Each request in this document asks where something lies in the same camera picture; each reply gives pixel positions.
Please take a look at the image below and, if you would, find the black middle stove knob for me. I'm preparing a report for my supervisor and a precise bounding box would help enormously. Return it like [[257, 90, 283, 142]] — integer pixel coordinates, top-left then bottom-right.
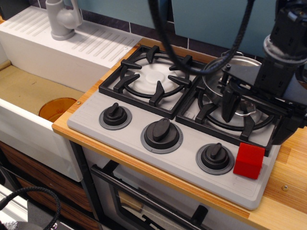
[[141, 118, 183, 154]]

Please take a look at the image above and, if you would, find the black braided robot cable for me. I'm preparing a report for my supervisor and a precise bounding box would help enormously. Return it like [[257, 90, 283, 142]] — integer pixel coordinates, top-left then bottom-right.
[[147, 0, 255, 78]]

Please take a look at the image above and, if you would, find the black right burner grate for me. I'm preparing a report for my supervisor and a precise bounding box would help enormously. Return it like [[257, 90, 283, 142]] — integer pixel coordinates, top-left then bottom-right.
[[176, 77, 276, 157]]

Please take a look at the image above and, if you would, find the grey toy faucet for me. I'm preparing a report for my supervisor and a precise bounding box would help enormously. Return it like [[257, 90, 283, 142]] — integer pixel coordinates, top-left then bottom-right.
[[46, 0, 83, 41]]

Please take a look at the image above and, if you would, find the black stove knob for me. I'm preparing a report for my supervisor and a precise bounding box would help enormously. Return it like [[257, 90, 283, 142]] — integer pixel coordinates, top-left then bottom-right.
[[141, 118, 183, 154], [196, 143, 235, 175], [99, 103, 132, 130]]

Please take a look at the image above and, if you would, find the grey toy stove top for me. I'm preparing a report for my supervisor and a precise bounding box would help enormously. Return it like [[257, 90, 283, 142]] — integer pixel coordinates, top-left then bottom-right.
[[67, 45, 281, 211]]

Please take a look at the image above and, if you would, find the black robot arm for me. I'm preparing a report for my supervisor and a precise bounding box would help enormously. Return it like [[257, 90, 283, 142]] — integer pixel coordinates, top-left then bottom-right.
[[220, 0, 307, 145]]

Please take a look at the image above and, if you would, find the black left burner grate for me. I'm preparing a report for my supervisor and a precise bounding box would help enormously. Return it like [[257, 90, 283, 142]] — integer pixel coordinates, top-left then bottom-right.
[[99, 45, 198, 119]]

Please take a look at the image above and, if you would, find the wooden drawer front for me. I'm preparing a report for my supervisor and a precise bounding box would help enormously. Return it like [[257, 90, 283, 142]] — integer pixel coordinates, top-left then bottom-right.
[[0, 143, 101, 230]]

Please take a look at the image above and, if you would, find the black oven door handle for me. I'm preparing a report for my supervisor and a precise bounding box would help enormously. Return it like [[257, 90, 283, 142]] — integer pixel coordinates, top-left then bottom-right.
[[90, 161, 208, 230]]

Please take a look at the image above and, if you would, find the toy oven door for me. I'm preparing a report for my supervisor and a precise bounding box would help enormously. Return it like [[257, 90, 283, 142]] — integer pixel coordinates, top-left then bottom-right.
[[83, 148, 253, 230]]

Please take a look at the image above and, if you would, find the black left stove knob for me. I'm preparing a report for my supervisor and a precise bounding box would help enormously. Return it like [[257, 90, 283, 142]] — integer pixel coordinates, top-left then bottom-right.
[[99, 103, 132, 130]]

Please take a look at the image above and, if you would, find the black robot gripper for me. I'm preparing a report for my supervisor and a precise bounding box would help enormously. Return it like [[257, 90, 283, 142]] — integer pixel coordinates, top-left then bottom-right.
[[222, 35, 307, 145]]

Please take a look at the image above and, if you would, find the orange plastic plate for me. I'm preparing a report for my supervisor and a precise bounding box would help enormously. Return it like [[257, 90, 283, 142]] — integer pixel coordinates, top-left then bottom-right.
[[38, 97, 76, 122]]

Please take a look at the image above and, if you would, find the black braided foreground cable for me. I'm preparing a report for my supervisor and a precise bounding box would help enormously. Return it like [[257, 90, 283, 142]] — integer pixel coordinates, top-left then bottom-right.
[[0, 187, 61, 230]]

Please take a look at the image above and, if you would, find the red wooden cube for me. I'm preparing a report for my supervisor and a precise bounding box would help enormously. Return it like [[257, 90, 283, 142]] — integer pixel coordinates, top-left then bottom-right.
[[233, 143, 265, 180]]

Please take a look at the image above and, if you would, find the black burner grate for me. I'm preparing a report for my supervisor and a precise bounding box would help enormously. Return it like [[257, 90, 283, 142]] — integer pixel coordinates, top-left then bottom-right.
[[99, 45, 198, 119], [176, 77, 276, 157]]

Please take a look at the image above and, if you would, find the black right stove knob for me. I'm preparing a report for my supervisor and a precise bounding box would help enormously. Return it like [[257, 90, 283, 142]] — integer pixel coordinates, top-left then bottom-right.
[[196, 143, 235, 175]]

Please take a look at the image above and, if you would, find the stainless steel pan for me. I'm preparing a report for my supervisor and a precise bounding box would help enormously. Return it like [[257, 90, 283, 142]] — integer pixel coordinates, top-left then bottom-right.
[[203, 53, 262, 122]]

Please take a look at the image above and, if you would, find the white toy sink unit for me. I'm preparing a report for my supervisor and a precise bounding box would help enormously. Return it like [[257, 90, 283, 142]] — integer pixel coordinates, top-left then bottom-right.
[[0, 6, 141, 182]]

